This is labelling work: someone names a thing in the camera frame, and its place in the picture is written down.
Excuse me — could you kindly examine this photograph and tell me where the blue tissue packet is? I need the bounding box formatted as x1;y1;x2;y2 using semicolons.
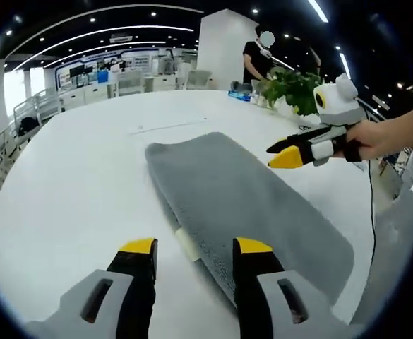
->
227;89;253;104

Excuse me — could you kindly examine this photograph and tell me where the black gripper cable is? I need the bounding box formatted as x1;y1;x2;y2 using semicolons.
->
366;158;379;280

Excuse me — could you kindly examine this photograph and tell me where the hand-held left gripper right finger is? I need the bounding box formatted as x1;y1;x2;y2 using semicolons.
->
232;237;352;339

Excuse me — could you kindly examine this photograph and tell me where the green potted plant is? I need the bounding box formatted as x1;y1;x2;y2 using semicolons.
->
256;69;325;118

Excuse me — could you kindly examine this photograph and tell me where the grey mesh office chair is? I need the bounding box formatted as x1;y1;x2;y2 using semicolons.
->
349;186;413;328

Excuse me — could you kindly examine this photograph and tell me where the black backpack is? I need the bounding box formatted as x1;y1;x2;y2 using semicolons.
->
18;117;38;138

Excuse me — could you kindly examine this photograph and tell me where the grey towel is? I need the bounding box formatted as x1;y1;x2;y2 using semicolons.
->
144;131;355;312

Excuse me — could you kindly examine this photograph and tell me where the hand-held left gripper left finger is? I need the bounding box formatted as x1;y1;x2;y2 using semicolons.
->
25;237;158;339

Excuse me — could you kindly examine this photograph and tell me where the white pillar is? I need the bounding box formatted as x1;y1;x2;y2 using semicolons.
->
196;8;261;92

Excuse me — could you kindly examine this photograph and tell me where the person's right hand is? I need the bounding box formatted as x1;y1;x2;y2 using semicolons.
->
345;118;402;162

